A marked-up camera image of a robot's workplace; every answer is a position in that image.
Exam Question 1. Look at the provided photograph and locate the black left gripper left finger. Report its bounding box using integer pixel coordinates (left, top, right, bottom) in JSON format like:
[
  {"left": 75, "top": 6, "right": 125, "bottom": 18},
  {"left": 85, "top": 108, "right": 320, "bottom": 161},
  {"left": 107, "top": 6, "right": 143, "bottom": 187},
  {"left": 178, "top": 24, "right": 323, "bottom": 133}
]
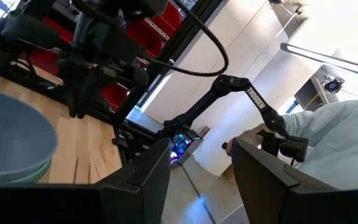
[{"left": 99, "top": 138, "right": 172, "bottom": 224}]

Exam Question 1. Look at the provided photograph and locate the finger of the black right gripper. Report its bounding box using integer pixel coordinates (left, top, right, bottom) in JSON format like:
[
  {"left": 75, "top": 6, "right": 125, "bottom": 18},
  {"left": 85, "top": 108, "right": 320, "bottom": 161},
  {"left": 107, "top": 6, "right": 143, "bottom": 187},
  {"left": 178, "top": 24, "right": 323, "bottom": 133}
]
[
  {"left": 61, "top": 65, "right": 89, "bottom": 119},
  {"left": 86, "top": 72, "right": 113, "bottom": 108}
]

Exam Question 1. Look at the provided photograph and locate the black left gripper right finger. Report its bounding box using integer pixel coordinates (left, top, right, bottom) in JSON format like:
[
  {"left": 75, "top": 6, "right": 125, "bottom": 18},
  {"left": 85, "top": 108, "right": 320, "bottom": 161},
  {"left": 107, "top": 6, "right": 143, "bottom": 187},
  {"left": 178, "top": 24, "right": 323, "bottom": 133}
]
[{"left": 231, "top": 138, "right": 339, "bottom": 224}]

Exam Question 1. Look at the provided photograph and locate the blue bowl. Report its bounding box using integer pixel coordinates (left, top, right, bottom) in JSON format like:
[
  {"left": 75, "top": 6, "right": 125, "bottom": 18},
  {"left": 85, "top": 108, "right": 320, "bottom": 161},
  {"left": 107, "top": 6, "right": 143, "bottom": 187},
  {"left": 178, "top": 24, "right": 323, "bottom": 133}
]
[{"left": 0, "top": 88, "right": 58, "bottom": 183}]

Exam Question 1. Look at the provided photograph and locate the green bowl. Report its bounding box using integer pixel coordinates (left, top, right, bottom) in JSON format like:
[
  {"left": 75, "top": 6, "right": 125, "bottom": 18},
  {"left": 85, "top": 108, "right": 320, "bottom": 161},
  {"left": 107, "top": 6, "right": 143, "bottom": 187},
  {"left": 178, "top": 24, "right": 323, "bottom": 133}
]
[{"left": 7, "top": 160, "right": 53, "bottom": 185}]

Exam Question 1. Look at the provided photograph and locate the person's hand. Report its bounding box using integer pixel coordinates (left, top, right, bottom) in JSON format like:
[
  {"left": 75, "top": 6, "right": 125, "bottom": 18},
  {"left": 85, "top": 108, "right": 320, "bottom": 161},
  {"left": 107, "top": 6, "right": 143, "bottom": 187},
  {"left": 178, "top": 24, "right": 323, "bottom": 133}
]
[{"left": 224, "top": 123, "right": 275, "bottom": 157}]

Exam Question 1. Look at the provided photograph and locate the red plastic bin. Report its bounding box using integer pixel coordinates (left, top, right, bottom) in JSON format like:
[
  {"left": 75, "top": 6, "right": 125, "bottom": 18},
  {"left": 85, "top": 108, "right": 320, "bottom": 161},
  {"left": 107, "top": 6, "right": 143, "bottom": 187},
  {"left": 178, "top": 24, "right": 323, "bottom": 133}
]
[{"left": 19, "top": 0, "right": 183, "bottom": 110}]

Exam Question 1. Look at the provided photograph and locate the computer with coloured lights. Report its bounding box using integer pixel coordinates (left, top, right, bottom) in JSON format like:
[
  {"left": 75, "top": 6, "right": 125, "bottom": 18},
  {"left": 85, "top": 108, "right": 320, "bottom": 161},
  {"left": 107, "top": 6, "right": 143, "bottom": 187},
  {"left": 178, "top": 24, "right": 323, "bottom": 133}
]
[{"left": 168, "top": 129, "right": 204, "bottom": 166}]

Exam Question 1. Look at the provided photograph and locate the person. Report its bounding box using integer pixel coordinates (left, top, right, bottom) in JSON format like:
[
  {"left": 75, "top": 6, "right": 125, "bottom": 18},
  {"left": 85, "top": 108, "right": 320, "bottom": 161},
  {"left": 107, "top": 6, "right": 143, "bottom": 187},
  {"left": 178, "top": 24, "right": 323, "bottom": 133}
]
[{"left": 280, "top": 98, "right": 358, "bottom": 191}]

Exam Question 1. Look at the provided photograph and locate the ceiling light bar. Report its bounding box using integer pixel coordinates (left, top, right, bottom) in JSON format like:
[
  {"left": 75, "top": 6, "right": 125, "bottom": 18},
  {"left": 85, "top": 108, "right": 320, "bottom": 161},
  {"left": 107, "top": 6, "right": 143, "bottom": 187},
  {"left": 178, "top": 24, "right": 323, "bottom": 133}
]
[{"left": 279, "top": 42, "right": 358, "bottom": 81}]

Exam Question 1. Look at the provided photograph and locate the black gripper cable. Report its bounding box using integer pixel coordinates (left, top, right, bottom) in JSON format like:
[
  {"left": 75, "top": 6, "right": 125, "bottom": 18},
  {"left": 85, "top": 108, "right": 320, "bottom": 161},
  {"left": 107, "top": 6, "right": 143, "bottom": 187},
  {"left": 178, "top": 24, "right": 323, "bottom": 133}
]
[{"left": 141, "top": 0, "right": 230, "bottom": 78}]

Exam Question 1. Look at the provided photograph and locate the round black wall device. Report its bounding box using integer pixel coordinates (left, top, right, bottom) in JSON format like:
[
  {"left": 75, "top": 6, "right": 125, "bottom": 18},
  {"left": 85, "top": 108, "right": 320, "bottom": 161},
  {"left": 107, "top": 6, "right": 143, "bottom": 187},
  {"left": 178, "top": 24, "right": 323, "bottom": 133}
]
[{"left": 323, "top": 77, "right": 346, "bottom": 95}]

